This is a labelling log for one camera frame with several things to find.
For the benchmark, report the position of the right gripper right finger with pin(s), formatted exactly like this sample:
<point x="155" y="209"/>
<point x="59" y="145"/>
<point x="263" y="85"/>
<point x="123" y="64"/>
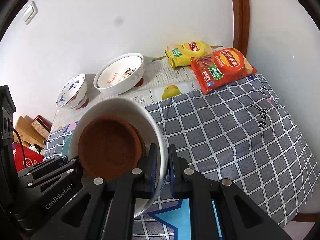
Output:
<point x="219" y="209"/>

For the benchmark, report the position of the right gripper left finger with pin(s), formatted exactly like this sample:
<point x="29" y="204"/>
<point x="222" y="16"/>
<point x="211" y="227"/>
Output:
<point x="105" y="209"/>

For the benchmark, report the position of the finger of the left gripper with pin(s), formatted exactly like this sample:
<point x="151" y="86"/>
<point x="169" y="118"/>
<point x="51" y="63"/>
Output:
<point x="42" y="172"/>

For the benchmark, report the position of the light blue square plate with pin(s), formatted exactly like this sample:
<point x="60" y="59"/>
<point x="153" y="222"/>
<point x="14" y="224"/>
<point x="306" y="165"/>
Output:
<point x="66" y="144"/>

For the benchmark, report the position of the brown small bowl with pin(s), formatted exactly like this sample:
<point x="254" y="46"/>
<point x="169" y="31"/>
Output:
<point x="121" y="137"/>
<point x="97" y="160"/>

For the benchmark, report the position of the plain white bowl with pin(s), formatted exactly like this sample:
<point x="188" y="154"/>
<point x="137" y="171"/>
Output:
<point x="145" y="124"/>

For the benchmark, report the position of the red paper bag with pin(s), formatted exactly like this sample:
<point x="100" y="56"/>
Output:
<point x="25" y="157"/>

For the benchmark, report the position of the wooden furniture piece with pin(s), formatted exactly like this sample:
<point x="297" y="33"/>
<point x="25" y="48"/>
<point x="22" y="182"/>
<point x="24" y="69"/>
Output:
<point x="28" y="135"/>

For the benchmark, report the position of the patterned red box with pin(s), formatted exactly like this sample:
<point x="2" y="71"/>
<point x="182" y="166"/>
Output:
<point x="42" y="126"/>

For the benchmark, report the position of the blue crane pattern bowl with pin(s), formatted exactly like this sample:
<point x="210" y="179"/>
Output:
<point x="74" y="93"/>

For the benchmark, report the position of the grey checkered tablecloth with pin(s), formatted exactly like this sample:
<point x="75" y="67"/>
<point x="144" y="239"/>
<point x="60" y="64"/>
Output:
<point x="242" y="132"/>

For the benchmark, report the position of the large white outer bowl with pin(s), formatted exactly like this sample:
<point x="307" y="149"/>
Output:
<point x="124" y="85"/>

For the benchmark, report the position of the lemon print inner bowl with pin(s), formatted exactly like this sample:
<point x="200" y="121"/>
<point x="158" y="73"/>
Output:
<point x="118" y="71"/>

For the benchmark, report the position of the red chips bag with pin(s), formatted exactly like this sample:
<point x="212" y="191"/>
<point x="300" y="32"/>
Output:
<point x="220" y="68"/>

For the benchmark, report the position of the yellow chips bag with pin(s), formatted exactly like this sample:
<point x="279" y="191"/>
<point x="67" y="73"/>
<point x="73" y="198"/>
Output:
<point x="179" y="55"/>

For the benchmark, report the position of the white wall switch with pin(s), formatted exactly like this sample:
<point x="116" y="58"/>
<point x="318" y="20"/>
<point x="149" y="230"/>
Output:
<point x="29" y="13"/>

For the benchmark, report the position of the brown wooden door frame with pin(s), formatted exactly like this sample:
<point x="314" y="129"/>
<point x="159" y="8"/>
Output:
<point x="241" y="23"/>

